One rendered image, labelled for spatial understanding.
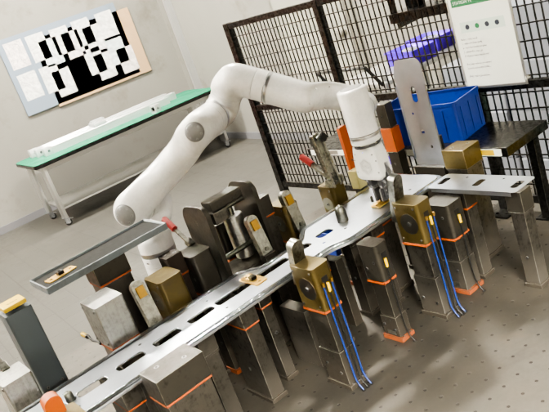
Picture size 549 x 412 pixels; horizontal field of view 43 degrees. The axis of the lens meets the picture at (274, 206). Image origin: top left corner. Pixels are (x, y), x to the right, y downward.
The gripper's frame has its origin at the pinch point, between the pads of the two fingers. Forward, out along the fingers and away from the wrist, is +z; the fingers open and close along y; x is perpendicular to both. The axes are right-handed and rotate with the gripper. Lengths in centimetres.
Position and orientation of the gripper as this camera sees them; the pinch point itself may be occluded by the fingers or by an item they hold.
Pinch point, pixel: (381, 192)
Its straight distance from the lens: 199.2
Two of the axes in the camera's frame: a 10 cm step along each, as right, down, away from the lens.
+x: 7.4, -4.4, 5.2
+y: 6.0, 0.6, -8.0
